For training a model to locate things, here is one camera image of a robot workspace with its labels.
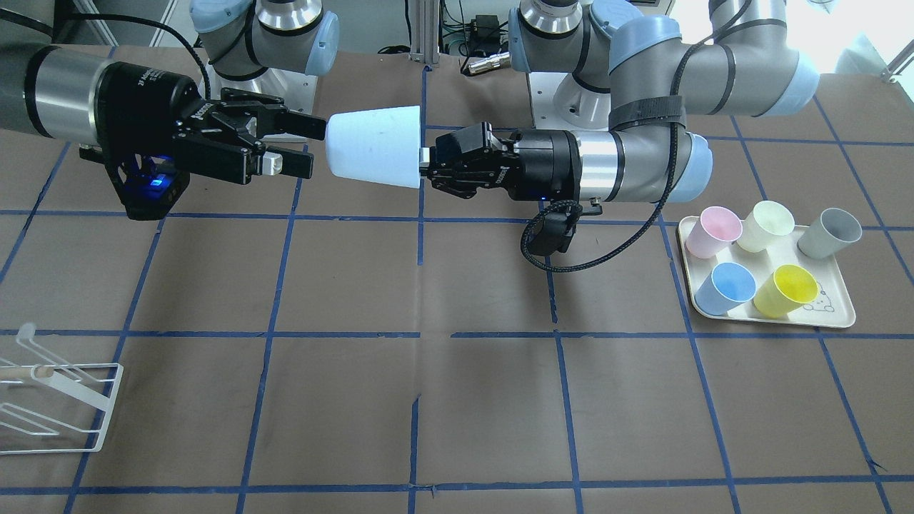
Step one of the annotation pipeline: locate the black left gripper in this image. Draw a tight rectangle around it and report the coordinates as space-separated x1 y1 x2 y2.
420 123 583 201

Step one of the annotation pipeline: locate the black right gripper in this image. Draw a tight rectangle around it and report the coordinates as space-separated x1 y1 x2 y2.
96 63 328 184

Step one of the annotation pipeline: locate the light blue plastic cup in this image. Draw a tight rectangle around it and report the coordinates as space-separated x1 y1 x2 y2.
324 106 421 188

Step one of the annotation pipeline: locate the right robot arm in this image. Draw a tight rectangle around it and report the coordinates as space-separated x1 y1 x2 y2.
2 1 340 184

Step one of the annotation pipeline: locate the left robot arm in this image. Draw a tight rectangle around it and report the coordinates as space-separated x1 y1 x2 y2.
420 1 820 203

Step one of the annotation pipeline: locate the pink plastic cup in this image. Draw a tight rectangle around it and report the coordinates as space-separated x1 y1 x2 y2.
685 206 743 259

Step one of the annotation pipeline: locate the cream plastic cup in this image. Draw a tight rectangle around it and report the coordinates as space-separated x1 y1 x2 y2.
735 201 795 253

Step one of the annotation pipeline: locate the yellow plastic cup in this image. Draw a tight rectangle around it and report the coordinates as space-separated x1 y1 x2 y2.
752 264 819 318

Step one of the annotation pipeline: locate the grey plastic cup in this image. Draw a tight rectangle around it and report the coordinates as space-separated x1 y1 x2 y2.
797 207 863 260

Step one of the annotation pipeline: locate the silver metal cylinder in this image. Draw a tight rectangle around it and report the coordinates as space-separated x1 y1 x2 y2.
461 51 511 77

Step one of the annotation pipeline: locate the black power adapter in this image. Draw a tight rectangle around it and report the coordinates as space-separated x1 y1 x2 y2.
468 14 502 46

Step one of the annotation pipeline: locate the cream plastic tray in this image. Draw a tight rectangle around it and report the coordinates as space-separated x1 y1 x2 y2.
677 216 857 328

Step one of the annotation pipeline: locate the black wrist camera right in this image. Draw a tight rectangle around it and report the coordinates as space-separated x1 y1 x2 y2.
79 144 191 221

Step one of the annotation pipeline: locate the white wire cup rack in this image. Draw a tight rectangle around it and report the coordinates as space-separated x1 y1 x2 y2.
1 322 124 456

